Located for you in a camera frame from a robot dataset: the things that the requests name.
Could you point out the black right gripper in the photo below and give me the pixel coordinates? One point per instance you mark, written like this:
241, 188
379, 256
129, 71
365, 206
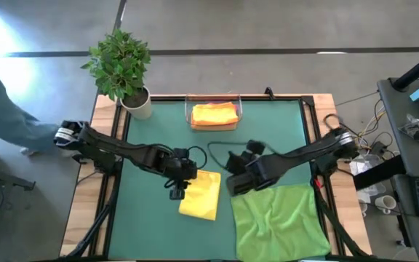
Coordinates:
253, 174

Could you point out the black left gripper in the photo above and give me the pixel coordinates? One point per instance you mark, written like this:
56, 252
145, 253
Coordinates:
175, 165

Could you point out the yellow microfiber towel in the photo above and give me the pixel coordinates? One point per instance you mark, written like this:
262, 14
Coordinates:
202, 196

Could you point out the green microfiber towel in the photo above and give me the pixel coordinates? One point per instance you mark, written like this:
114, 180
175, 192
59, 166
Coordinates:
278, 222

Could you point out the orange microfiber towel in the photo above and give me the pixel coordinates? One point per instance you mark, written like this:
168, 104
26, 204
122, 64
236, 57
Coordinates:
213, 114
213, 127

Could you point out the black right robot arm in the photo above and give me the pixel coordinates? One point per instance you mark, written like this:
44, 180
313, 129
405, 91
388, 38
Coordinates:
304, 153

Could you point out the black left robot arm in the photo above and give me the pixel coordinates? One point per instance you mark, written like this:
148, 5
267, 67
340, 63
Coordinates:
115, 145

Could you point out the clear plastic bin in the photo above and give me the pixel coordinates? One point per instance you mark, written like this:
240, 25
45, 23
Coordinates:
187, 109

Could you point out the dark green table mat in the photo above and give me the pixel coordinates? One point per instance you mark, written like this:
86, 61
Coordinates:
147, 218

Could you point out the red connector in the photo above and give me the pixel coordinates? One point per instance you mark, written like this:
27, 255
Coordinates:
316, 183

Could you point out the white plant pot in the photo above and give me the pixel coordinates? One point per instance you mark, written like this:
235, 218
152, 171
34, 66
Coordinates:
142, 109

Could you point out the black clamp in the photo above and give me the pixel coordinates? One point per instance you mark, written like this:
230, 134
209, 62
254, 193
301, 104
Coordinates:
268, 94

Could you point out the white plastic bag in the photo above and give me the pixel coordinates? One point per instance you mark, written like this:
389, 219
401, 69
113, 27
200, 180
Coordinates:
362, 169

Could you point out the green leafy plant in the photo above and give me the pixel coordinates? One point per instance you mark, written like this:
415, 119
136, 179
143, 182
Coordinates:
116, 62

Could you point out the black flat bar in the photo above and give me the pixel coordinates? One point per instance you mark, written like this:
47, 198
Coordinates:
380, 172

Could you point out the black power adapter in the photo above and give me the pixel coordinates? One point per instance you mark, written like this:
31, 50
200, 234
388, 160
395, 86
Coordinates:
378, 148

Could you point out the white mug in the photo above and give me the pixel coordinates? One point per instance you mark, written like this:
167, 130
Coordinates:
384, 203

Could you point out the clear plastic bag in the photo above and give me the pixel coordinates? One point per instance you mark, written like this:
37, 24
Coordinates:
413, 125

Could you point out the person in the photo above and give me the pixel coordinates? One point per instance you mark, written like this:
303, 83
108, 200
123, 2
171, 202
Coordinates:
2, 113

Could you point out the black pole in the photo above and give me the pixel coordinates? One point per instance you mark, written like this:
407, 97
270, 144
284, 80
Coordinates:
418, 67

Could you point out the black metal table frame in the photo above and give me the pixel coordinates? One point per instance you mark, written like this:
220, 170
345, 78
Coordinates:
110, 203

